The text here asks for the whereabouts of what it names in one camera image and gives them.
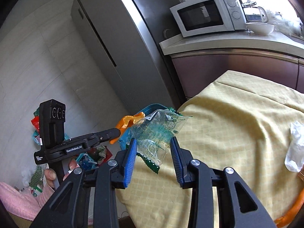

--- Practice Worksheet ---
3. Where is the yellow patterned tablecloth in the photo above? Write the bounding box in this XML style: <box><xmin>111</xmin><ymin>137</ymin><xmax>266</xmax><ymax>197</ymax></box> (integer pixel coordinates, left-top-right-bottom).
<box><xmin>116</xmin><ymin>70</ymin><xmax>303</xmax><ymax>227</ymax></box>

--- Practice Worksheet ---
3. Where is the white microwave oven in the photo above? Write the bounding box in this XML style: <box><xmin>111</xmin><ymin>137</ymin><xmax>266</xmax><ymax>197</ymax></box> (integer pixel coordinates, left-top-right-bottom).
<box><xmin>170</xmin><ymin>0</ymin><xmax>246</xmax><ymax>38</ymax></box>

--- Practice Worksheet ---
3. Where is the teal plastic trash bin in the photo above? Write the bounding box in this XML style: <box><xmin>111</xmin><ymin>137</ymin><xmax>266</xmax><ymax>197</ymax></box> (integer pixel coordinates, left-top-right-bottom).
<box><xmin>118</xmin><ymin>103</ymin><xmax>169</xmax><ymax>150</ymax></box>

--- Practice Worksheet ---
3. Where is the orange peel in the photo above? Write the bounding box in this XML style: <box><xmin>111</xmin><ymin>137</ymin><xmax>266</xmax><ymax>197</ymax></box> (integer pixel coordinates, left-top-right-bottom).
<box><xmin>110</xmin><ymin>112</ymin><xmax>145</xmax><ymax>145</ymax></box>

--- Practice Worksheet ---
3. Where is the white tissue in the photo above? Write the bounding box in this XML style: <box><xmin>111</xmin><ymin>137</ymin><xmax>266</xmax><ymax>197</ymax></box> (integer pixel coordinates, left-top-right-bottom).
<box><xmin>284</xmin><ymin>121</ymin><xmax>303</xmax><ymax>173</ymax></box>

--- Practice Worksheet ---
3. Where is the person's left hand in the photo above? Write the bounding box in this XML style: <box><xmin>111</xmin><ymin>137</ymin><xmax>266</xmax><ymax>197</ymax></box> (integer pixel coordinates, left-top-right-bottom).
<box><xmin>44</xmin><ymin>159</ymin><xmax>79</xmax><ymax>189</ymax></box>

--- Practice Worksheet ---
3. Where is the white bowl on counter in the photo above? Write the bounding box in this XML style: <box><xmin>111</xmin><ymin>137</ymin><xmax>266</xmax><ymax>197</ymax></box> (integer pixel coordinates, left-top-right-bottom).
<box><xmin>246</xmin><ymin>22</ymin><xmax>275</xmax><ymax>36</ymax></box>

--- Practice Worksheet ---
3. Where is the green clear plastic wrapper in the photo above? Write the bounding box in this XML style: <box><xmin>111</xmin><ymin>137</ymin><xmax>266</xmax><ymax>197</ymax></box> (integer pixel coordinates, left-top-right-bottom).
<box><xmin>119</xmin><ymin>104</ymin><xmax>189</xmax><ymax>173</ymax></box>

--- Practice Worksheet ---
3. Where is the glass electric kettle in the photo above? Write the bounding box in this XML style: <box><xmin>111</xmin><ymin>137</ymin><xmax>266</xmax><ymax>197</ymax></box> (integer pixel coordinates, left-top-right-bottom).
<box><xmin>242</xmin><ymin>0</ymin><xmax>268</xmax><ymax>23</ymax></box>

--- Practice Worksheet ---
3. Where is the silver refrigerator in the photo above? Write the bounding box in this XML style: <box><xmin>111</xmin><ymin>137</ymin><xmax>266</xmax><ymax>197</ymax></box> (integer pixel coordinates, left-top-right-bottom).
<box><xmin>71</xmin><ymin>0</ymin><xmax>185</xmax><ymax>113</ymax></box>

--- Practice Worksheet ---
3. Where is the pink sleeve forearm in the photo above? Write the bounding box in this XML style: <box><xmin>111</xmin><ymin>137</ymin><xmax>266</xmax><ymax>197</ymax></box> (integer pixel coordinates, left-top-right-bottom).
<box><xmin>1</xmin><ymin>182</ymin><xmax>54</xmax><ymax>221</ymax></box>

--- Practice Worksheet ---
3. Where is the kitchen counter with cabinets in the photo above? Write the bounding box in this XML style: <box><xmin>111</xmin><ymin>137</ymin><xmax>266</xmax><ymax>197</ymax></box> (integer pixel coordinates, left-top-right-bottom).
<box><xmin>160</xmin><ymin>31</ymin><xmax>303</xmax><ymax>99</ymax></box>

